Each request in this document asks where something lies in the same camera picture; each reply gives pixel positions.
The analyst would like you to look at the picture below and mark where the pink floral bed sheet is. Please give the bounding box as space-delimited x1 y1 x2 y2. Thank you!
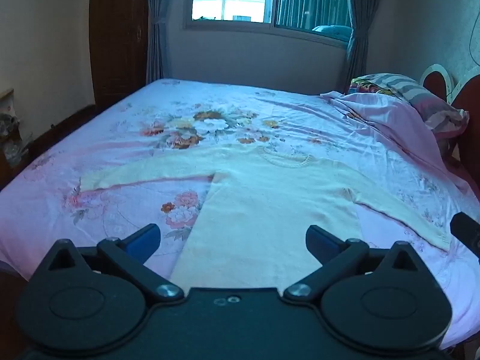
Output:
0 78 480 350

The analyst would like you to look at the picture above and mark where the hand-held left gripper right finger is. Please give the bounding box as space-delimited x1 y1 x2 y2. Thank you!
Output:
283 225 434 304

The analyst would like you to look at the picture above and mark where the cluttered bedside shelf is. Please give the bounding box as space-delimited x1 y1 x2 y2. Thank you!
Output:
0 88 24 173

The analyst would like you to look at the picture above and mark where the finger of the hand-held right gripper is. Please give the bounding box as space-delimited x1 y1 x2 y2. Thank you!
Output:
449 212 480 260

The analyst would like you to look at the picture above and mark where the colourful floral pillow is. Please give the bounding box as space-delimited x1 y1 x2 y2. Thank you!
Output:
349 76 395 97

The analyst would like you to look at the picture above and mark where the red white-trimmed headboard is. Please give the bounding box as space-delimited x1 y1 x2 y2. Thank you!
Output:
419 64 480 196

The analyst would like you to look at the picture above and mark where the white wall cable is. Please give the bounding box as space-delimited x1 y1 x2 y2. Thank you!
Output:
467 18 480 69

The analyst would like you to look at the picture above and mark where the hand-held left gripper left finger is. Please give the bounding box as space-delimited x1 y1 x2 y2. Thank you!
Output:
35 223 185 305

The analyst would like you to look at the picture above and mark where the dark wooden bed frame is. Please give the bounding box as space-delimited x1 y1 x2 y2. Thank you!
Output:
0 103 99 194

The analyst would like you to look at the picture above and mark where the cream knitted sweater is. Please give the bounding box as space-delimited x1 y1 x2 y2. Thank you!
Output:
80 144 452 290

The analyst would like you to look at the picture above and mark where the dark wooden wardrobe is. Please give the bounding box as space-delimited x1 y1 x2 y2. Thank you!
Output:
88 0 150 115

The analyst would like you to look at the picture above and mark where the teal cloth bundle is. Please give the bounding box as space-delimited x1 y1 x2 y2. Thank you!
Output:
312 25 352 41

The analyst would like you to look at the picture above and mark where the grey curtain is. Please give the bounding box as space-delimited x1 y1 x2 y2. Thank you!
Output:
145 0 168 83
342 0 376 94

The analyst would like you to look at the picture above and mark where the plain pink blanket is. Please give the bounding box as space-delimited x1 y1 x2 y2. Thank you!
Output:
320 91 480 199

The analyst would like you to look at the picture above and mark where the grey pink striped pillow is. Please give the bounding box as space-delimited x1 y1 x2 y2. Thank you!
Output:
365 73 470 135

